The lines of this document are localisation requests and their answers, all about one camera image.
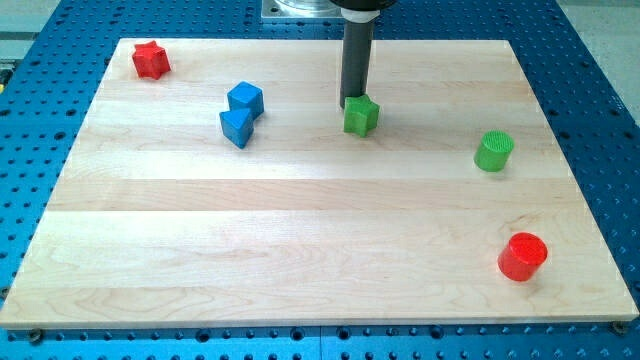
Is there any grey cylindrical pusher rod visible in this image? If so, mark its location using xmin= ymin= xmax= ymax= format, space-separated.
xmin=340 ymin=20 xmax=375 ymax=108

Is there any red star block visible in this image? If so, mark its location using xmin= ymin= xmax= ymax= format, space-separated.
xmin=132 ymin=40 xmax=171 ymax=80

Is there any blue cube block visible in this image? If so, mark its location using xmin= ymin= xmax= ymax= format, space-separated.
xmin=227 ymin=81 xmax=264 ymax=120

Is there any blue triangular prism block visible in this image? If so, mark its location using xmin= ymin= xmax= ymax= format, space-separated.
xmin=219 ymin=108 xmax=254 ymax=149

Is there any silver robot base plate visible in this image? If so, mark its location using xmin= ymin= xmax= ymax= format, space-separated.
xmin=261 ymin=0 xmax=341 ymax=20

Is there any green star block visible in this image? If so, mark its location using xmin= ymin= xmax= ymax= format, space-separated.
xmin=343 ymin=94 xmax=380 ymax=138

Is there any red cylinder block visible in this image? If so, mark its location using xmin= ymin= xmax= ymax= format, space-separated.
xmin=497 ymin=232 xmax=548 ymax=282

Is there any black robot end effector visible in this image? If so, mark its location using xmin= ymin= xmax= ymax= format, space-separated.
xmin=330 ymin=0 xmax=397 ymax=23

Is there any blue perforated metal table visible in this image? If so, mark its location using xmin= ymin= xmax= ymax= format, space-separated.
xmin=1 ymin=0 xmax=639 ymax=359

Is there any green cylinder block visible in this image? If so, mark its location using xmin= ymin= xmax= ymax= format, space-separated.
xmin=474 ymin=130 xmax=515 ymax=172

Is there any light wooden board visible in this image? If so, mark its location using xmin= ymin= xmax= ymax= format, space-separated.
xmin=1 ymin=38 xmax=638 ymax=329

